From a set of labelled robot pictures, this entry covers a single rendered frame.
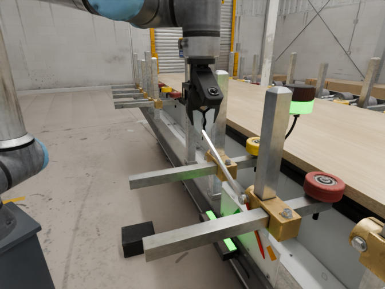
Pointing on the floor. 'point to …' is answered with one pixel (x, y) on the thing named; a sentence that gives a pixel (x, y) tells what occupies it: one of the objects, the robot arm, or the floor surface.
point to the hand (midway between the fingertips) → (202, 136)
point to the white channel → (269, 42)
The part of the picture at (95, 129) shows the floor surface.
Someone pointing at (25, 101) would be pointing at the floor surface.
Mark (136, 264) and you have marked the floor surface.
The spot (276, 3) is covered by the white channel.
